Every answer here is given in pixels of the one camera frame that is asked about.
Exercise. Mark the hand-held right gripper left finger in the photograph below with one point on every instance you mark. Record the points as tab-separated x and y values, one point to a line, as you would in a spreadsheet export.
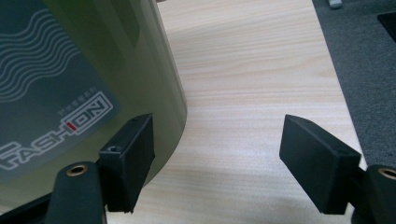
127	161

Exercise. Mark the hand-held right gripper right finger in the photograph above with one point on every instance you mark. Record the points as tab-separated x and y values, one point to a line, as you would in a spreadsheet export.
317	168

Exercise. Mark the green ribbed waste bin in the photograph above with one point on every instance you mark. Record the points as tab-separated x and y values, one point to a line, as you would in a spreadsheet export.
140	77

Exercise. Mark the black stand base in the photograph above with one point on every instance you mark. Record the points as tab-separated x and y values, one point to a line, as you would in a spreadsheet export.
388	25

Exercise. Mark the white metal stand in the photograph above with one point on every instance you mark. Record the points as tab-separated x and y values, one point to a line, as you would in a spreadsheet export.
334	3

